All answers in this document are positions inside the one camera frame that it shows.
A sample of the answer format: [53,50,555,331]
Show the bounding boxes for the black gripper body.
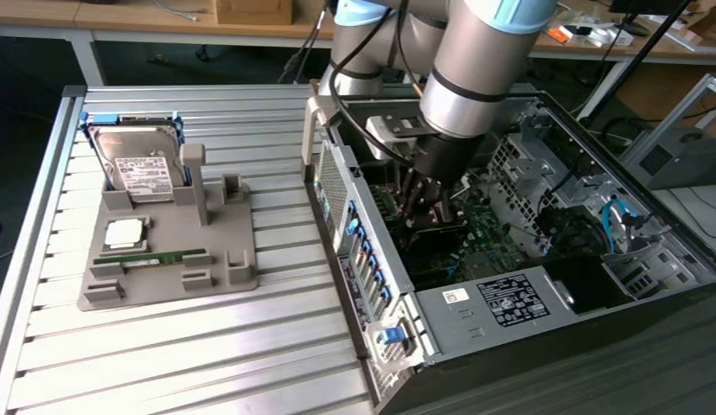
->
[411,132,487,192]

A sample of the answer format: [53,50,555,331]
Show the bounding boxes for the green graphics card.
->
[398,218,472,260]

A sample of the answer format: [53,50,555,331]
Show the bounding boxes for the metal socket cover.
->
[448,172,478,202]

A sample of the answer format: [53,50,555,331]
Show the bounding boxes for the silver disk bay cage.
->
[487,129,572,208]

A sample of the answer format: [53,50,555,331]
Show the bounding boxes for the green motherboard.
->
[365,172,535,280]

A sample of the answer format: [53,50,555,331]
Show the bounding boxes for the black open PC case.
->
[299,84,716,415]

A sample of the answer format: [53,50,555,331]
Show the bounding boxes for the grey chipset heatsink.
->
[464,251,507,278]

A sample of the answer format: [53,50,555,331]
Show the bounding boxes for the grey power supply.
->
[412,264,574,354]

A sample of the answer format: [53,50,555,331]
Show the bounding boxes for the orange and white box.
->
[544,24,592,44]

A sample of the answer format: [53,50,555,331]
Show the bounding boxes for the grey cabinet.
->
[618,126,716,191]

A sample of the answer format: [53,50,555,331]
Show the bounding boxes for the small silver disk bay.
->
[599,239,691,302]

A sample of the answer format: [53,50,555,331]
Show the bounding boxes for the black tripod pole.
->
[575,0,697,126]

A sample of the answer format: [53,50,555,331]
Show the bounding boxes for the wooden desk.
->
[527,0,716,122]
[0,0,336,87]

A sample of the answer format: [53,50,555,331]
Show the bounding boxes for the black monitor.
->
[608,0,691,36]

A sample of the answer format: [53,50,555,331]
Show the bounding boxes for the green RAM stick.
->
[95,249,208,265]

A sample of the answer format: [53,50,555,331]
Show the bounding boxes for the brown cardboard box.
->
[213,0,293,26]

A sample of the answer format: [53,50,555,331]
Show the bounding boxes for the grey parts rack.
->
[77,142,260,312]

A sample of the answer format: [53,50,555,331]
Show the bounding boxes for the hard disk in blue caddy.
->
[79,111,189,204]

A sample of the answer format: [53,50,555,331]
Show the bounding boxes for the silver CPU chip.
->
[103,219,147,251]

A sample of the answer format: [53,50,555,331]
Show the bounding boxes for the folded brown cardboard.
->
[683,0,716,44]

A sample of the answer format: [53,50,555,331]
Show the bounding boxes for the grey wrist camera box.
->
[361,113,427,144]

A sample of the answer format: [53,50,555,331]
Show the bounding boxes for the black camera cable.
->
[328,0,420,168]

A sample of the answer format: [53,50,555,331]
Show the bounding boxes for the light blue wire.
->
[599,195,648,256]

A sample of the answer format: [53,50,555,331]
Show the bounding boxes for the grey hanging cable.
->
[275,0,331,84]

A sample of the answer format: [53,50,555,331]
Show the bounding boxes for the aluminium profile frame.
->
[650,72,716,144]

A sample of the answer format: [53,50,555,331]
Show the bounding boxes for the white cord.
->
[151,0,212,21]

